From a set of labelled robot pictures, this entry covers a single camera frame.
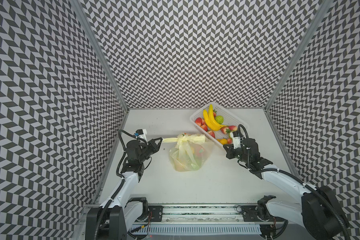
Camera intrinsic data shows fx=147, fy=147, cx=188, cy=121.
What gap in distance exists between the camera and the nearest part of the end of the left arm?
0.63 meters

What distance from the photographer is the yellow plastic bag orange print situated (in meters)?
0.80

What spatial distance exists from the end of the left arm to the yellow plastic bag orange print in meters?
0.09
